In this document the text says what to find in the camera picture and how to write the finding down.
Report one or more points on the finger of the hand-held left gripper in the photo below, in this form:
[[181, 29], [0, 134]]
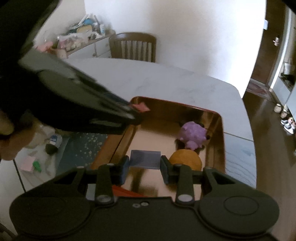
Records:
[[115, 102], [111, 126]]

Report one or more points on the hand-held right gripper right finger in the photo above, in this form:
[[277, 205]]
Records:
[[164, 171]]

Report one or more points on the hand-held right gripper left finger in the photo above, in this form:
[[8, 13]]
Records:
[[124, 170]]

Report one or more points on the grey-blue card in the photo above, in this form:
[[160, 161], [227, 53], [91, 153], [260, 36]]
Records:
[[145, 159]]

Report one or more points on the small pink piece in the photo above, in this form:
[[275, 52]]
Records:
[[141, 107]]

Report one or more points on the red metal tin box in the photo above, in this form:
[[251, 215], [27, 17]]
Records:
[[150, 136]]

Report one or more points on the person's left hand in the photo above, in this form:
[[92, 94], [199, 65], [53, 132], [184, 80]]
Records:
[[20, 141]]

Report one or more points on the orange round object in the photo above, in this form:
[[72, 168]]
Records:
[[185, 158]]

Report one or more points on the blue speckled rug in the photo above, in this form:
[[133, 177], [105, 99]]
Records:
[[85, 148]]

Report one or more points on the beige container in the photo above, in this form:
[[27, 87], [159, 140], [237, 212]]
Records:
[[62, 53]]

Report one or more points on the purple spiky plush toy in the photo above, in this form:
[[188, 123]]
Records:
[[192, 134]]

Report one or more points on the pink cloth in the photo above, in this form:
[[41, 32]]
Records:
[[44, 46]]

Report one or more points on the small plastic bottle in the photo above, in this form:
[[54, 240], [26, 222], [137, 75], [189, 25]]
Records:
[[55, 141]]

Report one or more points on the white sideboard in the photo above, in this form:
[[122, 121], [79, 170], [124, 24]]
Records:
[[101, 47]]

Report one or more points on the dark small object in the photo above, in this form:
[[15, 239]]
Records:
[[49, 149]]

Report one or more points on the brown wooden chair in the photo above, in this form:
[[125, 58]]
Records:
[[131, 37]]

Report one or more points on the pile of household clutter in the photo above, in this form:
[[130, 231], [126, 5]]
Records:
[[81, 30]]

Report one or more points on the pink paper sheet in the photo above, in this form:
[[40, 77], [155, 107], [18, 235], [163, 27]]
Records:
[[29, 163]]

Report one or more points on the green small toy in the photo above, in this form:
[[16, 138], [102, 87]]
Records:
[[37, 166]]

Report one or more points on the white shoe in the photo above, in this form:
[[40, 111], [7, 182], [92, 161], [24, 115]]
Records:
[[277, 108]]

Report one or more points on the striped sneaker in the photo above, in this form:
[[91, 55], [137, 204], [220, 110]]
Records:
[[289, 124]]

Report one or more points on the brown wooden door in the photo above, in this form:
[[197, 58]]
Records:
[[270, 58]]

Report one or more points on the white wall cabinet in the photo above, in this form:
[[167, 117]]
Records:
[[284, 58]]

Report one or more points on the white wall switch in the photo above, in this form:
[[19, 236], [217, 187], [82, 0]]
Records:
[[266, 24]]

